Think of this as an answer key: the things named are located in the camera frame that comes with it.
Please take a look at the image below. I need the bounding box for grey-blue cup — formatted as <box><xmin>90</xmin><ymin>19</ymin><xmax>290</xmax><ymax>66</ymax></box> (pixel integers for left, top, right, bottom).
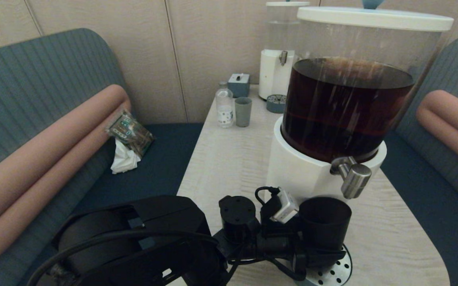
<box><xmin>235</xmin><ymin>97</ymin><xmax>252</xmax><ymax>128</ymax></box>

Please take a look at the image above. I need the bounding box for small white dispenser lid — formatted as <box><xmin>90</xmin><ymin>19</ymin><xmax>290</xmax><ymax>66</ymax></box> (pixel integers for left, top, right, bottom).
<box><xmin>266</xmin><ymin>0</ymin><xmax>310</xmax><ymax>8</ymax></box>

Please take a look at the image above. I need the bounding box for small white clear dispenser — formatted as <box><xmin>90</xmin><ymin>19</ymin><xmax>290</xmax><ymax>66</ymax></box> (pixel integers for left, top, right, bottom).
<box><xmin>258</xmin><ymin>6</ymin><xmax>309</xmax><ymax>100</ymax></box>

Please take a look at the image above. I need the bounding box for clear plastic bottle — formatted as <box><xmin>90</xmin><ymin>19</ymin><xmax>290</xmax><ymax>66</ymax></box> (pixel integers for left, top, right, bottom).
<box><xmin>216</xmin><ymin>81</ymin><xmax>235</xmax><ymax>128</ymax></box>

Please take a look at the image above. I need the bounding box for grey-blue square box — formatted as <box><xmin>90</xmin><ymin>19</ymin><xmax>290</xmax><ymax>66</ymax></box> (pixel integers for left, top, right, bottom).
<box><xmin>228</xmin><ymin>73</ymin><xmax>251</xmax><ymax>98</ymax></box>

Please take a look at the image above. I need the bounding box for black left camera cable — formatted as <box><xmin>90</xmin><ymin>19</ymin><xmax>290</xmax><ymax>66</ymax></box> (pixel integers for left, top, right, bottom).
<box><xmin>254</xmin><ymin>186</ymin><xmax>280</xmax><ymax>205</ymax></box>

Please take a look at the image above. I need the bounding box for green snack packet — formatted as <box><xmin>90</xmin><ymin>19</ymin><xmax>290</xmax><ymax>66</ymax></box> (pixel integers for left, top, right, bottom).
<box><xmin>105</xmin><ymin>109</ymin><xmax>155</xmax><ymax>157</ymax></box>

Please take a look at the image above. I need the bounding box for large white dispenser lid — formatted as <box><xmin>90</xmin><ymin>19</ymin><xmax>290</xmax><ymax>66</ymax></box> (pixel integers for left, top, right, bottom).
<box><xmin>297</xmin><ymin>0</ymin><xmax>454</xmax><ymax>32</ymax></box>

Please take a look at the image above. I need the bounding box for dark brown plastic cup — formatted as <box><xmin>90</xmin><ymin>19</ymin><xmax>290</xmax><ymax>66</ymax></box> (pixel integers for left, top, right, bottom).
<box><xmin>299</xmin><ymin>197</ymin><xmax>352</xmax><ymax>255</ymax></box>

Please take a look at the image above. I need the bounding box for round metal drip tray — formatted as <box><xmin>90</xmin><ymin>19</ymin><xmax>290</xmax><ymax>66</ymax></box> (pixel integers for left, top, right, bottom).
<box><xmin>299</xmin><ymin>243</ymin><xmax>353</xmax><ymax>286</ymax></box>

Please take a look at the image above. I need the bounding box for crumpled white tissue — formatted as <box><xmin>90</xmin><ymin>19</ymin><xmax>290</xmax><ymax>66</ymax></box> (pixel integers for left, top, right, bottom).
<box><xmin>111</xmin><ymin>139</ymin><xmax>142</xmax><ymax>174</ymax></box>

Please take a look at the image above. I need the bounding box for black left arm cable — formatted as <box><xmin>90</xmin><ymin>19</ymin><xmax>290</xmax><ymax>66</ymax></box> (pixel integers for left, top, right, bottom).
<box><xmin>26</xmin><ymin>230</ymin><xmax>219</xmax><ymax>286</ymax></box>

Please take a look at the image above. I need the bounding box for large metal dispenser tap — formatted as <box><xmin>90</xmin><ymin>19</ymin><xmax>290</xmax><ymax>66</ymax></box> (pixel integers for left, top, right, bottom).
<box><xmin>330</xmin><ymin>156</ymin><xmax>373</xmax><ymax>199</ymax></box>

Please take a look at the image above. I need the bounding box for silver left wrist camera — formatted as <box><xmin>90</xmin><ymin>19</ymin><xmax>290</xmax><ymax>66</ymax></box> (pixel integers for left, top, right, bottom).
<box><xmin>271</xmin><ymin>190</ymin><xmax>300</xmax><ymax>223</ymax></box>

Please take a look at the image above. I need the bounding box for large dispenser with dark tea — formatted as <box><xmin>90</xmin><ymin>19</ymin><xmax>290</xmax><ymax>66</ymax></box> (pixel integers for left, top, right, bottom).
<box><xmin>265</xmin><ymin>17</ymin><xmax>443</xmax><ymax>209</ymax></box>

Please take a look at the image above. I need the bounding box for small blue perforated drip tray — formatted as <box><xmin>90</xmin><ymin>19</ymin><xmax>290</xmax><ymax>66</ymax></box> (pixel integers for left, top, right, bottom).
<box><xmin>266</xmin><ymin>94</ymin><xmax>287</xmax><ymax>114</ymax></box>

